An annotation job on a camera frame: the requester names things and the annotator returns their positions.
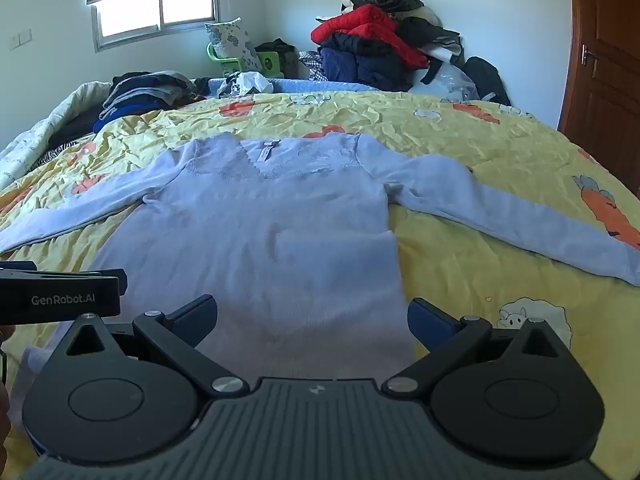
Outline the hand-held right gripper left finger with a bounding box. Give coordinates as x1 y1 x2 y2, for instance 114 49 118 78
65 294 251 402

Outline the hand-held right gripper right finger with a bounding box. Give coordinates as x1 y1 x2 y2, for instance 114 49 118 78
382 297 573 403

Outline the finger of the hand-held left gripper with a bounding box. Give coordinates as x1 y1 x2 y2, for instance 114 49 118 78
0 261 127 291

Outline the light purple long-sleeve shirt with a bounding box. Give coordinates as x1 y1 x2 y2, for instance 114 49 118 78
0 132 640 378

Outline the stack of folded dark clothes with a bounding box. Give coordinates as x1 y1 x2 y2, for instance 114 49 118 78
92 71 196 133

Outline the black white striped cloth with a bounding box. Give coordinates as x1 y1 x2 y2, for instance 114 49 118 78
27 141 76 171

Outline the white quilted blanket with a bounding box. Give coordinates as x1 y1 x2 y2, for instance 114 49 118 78
0 81 113 191

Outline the yellow printed quilt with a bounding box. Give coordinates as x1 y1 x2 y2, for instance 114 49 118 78
0 91 640 480

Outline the white crumpled garment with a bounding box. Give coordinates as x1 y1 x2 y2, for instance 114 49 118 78
217 71 276 98

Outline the clear plastic bag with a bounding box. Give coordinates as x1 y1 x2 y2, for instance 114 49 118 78
410 60 481 101

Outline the green plastic chair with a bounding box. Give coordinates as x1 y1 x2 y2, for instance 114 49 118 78
206 42 251 77

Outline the black backpack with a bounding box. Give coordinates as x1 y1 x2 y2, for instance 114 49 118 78
462 56 512 107

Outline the navy jacket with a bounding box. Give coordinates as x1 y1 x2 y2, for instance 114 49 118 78
319 47 416 92

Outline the window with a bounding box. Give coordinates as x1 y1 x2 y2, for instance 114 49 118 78
91 0 223 52

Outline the black bag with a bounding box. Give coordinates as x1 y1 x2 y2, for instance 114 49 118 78
255 38 301 78

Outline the houndstooth cloth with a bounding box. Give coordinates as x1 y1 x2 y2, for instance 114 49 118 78
298 50 326 81

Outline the grey floral pillow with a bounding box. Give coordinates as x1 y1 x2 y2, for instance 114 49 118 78
204 17 263 73

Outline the black puffer jacket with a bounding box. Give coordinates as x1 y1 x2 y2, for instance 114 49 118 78
330 32 401 58

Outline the black garment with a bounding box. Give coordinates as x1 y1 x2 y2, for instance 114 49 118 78
397 16 463 86

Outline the cream fluffy garment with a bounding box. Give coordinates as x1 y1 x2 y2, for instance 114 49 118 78
415 6 445 28

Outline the red jacket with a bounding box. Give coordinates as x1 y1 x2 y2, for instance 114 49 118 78
311 5 431 68

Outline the brown wooden door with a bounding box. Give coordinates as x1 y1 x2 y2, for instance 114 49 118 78
556 0 640 153

